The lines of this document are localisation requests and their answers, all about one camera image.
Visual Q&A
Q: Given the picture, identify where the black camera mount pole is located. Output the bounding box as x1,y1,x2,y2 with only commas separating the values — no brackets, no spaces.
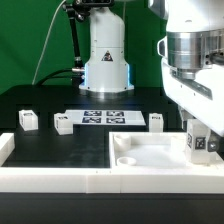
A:
63,3,84,88

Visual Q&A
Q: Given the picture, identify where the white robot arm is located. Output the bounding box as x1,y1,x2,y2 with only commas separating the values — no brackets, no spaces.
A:
80,0,224,152

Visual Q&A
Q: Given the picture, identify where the white square tabletop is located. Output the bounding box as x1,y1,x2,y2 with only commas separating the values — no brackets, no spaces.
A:
109,132,217,169

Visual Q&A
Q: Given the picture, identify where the grey cable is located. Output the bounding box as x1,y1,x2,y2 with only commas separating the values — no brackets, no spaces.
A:
31,0,68,86

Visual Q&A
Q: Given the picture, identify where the white plate with AprilTags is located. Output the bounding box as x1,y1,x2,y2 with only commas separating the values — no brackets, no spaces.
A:
65,110,146,126

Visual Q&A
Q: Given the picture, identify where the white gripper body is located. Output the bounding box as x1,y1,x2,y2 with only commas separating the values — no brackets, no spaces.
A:
157,37,224,137

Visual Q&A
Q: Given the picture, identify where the white U-shaped obstacle fence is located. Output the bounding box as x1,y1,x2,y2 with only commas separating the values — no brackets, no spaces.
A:
0,133,224,194

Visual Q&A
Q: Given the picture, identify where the black cable bundle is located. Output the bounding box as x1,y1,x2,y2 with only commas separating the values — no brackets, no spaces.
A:
35,67,84,87

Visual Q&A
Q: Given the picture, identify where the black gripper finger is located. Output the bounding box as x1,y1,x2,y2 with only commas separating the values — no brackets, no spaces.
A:
207,132,221,152

